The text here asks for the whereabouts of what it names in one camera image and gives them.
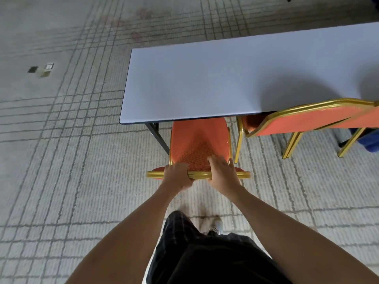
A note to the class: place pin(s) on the person's left hand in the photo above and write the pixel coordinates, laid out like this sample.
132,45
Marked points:
175,177

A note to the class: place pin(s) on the person's right hand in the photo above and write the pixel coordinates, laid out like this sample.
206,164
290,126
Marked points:
225,175

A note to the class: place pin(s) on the person's left thumb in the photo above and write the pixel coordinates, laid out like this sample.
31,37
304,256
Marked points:
189,182

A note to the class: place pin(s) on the person's right thumb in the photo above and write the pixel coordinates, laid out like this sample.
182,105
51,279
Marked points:
210,178

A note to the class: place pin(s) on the orange chair with gold frame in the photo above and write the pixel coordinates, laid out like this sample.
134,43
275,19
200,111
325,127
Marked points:
364,118
198,141
296,121

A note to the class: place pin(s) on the person's right forearm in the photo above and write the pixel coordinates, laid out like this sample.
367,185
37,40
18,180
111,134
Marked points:
296,236

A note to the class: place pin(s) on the person's left forearm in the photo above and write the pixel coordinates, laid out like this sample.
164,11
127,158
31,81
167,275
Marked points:
130,233

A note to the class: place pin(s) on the white shoe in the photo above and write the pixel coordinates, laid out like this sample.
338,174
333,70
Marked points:
217,226

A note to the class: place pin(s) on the dark plaid shorts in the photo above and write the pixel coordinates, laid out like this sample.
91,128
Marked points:
174,233

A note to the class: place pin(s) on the black folding table leg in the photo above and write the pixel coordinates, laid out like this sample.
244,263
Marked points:
158,137

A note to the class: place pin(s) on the black shirt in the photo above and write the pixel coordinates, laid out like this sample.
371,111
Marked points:
219,266

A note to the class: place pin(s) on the blue object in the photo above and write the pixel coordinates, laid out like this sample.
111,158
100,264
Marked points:
370,143

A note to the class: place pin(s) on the brass floor socket plate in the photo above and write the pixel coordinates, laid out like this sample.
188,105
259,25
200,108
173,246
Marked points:
45,74

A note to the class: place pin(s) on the silver floor socket plate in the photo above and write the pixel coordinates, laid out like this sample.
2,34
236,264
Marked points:
49,66

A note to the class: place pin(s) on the dark floor socket plate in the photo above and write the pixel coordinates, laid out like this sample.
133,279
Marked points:
33,69

